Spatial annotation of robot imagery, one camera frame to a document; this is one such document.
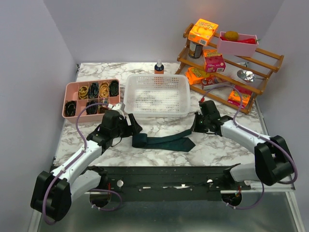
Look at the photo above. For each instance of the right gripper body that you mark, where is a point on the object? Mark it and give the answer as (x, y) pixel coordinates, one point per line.
(202, 124)

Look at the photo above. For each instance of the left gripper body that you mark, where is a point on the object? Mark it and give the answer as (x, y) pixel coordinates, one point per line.
(124, 130)

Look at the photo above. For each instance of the dark green tie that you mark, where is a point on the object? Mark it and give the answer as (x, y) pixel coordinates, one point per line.
(177, 142)

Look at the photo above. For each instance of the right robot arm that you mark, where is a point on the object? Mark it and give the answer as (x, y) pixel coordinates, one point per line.
(272, 158)

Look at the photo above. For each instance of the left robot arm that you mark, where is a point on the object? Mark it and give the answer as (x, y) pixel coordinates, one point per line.
(51, 194)

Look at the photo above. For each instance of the orange sponge box lower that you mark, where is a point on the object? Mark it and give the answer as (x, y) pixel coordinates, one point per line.
(235, 95)

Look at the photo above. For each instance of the orange sponge box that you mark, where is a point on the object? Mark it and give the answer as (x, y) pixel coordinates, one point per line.
(235, 95)
(196, 76)
(202, 32)

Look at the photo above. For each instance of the white plastic basket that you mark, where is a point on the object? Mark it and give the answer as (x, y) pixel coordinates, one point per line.
(157, 95)

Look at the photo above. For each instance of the patterned rolled tie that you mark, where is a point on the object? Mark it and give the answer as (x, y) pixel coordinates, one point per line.
(103, 107)

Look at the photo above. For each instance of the white red flat box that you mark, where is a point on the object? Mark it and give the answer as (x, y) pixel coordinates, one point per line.
(213, 81)

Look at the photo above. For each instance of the black rolled tie bottom middle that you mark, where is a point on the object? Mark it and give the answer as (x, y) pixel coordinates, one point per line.
(92, 107)

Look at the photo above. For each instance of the black rolled tie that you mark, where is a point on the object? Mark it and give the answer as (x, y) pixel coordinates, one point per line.
(70, 108)
(114, 88)
(92, 107)

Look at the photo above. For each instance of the black rolled tie top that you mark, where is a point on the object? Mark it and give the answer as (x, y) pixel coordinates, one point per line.
(114, 88)

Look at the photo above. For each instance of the orange sponge box middle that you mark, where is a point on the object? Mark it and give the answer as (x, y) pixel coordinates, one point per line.
(196, 76)

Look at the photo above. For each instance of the yellow rolled tie right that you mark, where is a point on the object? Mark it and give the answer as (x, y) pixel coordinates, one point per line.
(104, 90)

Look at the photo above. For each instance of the yellow rolled tie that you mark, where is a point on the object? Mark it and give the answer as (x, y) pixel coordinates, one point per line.
(104, 90)
(83, 93)

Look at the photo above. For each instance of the dark blue rolled tie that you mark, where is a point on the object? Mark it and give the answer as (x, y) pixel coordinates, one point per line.
(93, 90)

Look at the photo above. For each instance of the wooden tiered rack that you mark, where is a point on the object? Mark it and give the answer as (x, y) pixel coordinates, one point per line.
(263, 71)

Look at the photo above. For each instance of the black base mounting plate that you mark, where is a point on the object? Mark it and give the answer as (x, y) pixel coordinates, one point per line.
(162, 184)

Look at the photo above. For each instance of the pink sponge box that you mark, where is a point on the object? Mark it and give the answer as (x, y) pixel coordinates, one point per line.
(213, 61)

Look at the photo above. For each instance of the yellow rolled tie left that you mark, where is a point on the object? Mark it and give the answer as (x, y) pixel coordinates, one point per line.
(83, 93)

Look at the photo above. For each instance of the silver metal spoon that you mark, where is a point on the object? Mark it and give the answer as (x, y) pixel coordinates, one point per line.
(247, 76)

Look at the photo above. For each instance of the black rolled tie bottom left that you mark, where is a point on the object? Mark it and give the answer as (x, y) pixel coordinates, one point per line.
(70, 108)

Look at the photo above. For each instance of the pink compartment organizer box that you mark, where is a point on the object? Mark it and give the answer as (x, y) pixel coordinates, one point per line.
(71, 94)

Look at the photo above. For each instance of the orange spray bottle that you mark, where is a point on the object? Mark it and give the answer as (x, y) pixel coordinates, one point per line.
(159, 67)

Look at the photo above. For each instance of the dark jar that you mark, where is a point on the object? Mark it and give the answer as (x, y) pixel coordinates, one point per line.
(195, 50)

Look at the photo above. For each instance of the pink rectangular bin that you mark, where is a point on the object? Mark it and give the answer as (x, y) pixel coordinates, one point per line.
(237, 49)

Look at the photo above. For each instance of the brown potato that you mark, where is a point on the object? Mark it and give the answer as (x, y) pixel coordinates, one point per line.
(231, 36)

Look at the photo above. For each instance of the orange sponge box top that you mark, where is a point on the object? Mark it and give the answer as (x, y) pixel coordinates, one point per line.
(202, 32)

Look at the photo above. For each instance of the red chili pepper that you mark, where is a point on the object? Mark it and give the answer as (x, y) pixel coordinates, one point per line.
(246, 41)

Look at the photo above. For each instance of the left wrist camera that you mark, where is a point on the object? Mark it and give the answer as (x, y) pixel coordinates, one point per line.
(120, 107)

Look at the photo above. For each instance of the aluminium rail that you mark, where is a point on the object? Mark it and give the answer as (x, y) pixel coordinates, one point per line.
(256, 187)

